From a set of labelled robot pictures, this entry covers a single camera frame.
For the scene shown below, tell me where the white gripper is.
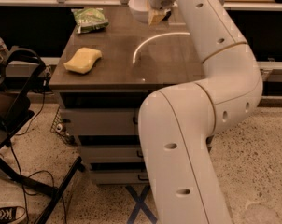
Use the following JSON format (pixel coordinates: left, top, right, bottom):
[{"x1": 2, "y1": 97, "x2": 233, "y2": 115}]
[{"x1": 148, "y1": 0, "x2": 174, "y2": 25}]

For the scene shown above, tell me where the white ceramic bowl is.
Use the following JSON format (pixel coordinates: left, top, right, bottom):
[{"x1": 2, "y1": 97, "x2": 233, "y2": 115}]
[{"x1": 129, "y1": 0, "x2": 149, "y2": 23}]

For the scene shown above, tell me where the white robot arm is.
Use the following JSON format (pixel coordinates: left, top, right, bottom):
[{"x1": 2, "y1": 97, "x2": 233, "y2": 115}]
[{"x1": 138, "y1": 0, "x2": 262, "y2": 224}]

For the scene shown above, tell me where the blue white snack bag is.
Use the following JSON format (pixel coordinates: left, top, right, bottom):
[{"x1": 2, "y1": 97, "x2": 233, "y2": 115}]
[{"x1": 163, "y1": 9, "x2": 172, "y2": 21}]

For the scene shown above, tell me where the green jalapeno chip bag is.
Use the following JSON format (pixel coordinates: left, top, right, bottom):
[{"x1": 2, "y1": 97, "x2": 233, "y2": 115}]
[{"x1": 72, "y1": 8, "x2": 109, "y2": 34}]

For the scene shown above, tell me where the yellow sponge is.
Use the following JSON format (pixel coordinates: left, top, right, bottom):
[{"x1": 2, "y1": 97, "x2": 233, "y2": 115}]
[{"x1": 63, "y1": 48, "x2": 102, "y2": 74}]

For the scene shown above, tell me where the grey drawer cabinet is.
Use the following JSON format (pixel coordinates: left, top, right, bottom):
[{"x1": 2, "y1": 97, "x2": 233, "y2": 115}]
[{"x1": 49, "y1": 6, "x2": 204, "y2": 172}]

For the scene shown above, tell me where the top grey drawer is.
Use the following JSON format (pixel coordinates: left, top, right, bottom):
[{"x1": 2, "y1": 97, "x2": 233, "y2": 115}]
[{"x1": 60, "y1": 108, "x2": 138, "y2": 135}]

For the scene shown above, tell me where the blue tape cross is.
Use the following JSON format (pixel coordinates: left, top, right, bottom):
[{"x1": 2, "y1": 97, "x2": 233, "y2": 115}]
[{"x1": 126, "y1": 185, "x2": 158, "y2": 224}]

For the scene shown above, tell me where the black white sneaker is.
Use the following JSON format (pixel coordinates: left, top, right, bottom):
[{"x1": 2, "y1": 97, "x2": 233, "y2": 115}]
[{"x1": 0, "y1": 206, "x2": 26, "y2": 224}]

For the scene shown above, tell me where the wire mesh basket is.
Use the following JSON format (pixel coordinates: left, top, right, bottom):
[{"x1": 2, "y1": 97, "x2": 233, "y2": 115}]
[{"x1": 50, "y1": 109, "x2": 76, "y2": 146}]

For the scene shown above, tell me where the black floor cable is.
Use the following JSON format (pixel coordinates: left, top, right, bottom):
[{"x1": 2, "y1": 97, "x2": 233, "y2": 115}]
[{"x1": 4, "y1": 91, "x2": 69, "y2": 224}]

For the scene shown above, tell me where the black cart frame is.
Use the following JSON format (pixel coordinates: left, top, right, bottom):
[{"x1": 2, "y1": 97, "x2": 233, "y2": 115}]
[{"x1": 0, "y1": 46, "x2": 83, "y2": 224}]

